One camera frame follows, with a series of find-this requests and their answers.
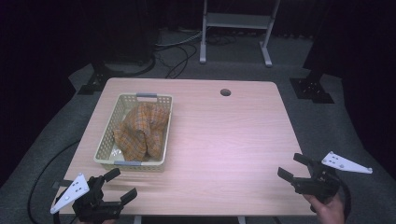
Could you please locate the black stand base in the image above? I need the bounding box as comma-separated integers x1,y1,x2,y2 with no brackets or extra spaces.
289,70,335,105
78,60,111,96

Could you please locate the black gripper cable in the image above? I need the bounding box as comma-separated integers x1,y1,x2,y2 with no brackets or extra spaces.
27,140,81,224
338,179,353,220

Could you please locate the white metal stand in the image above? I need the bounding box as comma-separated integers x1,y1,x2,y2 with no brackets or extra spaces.
199,0,281,68

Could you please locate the orange plaid cloth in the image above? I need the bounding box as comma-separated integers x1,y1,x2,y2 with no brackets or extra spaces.
112,102,171,162

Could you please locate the white floor cable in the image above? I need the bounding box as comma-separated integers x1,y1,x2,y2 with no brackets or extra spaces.
154,30,204,49

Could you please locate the cream perforated plastic basket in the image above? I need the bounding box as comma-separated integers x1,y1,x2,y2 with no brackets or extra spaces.
93,92,174,173

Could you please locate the black floor cable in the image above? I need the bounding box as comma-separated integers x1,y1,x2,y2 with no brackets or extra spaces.
153,43,199,79

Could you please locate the person's right hand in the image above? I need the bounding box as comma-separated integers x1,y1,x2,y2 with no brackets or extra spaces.
303,192,346,224

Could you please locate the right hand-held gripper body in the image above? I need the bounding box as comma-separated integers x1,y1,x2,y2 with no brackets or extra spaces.
291,151,374,203

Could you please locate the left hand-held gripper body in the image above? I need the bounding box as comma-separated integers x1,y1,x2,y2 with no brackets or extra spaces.
49,173,123,224

